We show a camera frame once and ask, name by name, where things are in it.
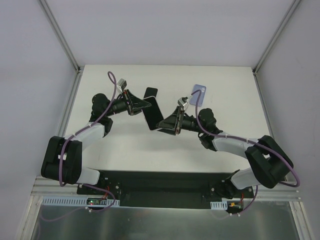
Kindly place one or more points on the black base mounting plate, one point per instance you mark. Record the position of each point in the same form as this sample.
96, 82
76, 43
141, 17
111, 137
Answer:
151, 189

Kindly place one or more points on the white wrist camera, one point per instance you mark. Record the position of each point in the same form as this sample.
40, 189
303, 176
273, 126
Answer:
121, 85
183, 103

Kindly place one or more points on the left aluminium frame post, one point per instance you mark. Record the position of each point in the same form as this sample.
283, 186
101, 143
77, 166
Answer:
59, 34

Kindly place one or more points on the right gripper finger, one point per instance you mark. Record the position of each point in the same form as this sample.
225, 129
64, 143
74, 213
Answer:
170, 121
167, 130

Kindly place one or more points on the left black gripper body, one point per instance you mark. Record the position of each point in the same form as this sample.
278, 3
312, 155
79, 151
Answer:
128, 102

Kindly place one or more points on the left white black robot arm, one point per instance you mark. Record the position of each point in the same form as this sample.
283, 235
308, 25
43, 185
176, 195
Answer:
63, 159

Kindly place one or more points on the aluminium extrusion rail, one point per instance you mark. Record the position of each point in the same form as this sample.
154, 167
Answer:
43, 186
280, 193

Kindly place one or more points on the lilac silicone phone case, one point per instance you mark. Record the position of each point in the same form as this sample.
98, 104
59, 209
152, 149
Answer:
197, 95

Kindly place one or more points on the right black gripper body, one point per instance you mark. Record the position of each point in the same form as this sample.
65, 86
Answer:
179, 120

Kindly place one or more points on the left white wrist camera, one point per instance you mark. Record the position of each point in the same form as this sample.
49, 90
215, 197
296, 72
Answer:
121, 85

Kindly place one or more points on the white slotted cable duct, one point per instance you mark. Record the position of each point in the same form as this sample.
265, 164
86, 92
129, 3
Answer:
219, 205
68, 201

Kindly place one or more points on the right aluminium frame post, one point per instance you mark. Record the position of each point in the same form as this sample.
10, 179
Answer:
293, 7

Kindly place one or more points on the right aluminium extrusion rail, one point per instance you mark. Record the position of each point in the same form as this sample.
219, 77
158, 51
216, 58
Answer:
280, 193

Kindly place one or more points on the right white slotted cable duct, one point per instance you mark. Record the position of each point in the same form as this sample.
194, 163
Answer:
219, 205

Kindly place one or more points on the phone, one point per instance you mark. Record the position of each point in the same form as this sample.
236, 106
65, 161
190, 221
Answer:
152, 113
150, 92

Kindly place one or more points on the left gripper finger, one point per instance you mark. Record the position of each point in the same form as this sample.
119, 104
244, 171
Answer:
136, 110
136, 102

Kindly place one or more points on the left white slotted cable duct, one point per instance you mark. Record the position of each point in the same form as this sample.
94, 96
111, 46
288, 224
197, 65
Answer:
68, 201

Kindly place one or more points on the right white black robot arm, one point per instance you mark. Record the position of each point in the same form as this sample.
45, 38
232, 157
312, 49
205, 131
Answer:
268, 162

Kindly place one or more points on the aluminium frame post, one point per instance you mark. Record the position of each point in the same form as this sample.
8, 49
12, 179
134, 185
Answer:
293, 7
59, 34

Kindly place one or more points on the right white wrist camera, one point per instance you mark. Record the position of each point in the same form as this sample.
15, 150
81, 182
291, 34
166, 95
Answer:
183, 103

